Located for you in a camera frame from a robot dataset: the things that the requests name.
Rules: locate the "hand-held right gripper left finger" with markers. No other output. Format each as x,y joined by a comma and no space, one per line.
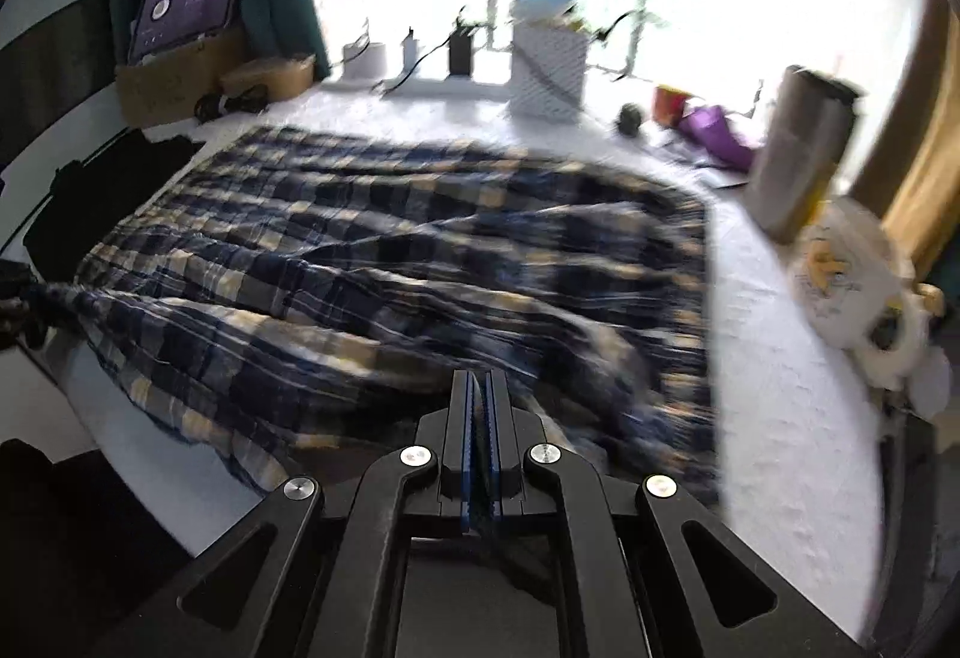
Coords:
470,478

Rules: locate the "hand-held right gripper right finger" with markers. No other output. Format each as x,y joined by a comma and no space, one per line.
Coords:
492,478

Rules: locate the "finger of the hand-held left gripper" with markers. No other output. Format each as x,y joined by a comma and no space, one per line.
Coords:
19,309

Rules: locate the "navy yellow plaid pants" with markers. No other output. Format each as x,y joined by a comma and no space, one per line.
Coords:
420,253

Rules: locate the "dark cloth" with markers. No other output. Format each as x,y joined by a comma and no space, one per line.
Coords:
112,208

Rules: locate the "brown cardboard box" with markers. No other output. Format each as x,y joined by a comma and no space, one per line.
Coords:
172,76

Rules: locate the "white textured tablecloth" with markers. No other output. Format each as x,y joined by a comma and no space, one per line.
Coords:
780,418

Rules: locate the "beige lidded container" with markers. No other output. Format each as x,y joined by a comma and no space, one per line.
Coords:
266,76

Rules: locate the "computer monitor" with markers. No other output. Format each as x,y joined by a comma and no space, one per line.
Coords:
184,9

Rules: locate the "small dark round object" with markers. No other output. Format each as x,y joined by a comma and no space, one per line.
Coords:
631,119

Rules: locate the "white printed mug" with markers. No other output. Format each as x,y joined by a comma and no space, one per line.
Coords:
840,283

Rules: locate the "purple cloth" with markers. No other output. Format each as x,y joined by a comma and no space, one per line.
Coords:
716,136

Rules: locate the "white woven plastic basket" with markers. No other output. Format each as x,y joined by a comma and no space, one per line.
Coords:
547,73

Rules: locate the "small red cup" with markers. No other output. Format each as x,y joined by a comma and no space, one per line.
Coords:
670,105

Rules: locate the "black charger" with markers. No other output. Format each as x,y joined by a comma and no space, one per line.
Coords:
462,51

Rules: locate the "white charger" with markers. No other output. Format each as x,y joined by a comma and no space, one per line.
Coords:
410,54

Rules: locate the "stainless steel tumbler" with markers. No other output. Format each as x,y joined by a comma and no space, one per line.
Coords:
802,148

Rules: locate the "yellow curtain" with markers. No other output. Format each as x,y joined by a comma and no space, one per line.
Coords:
926,178

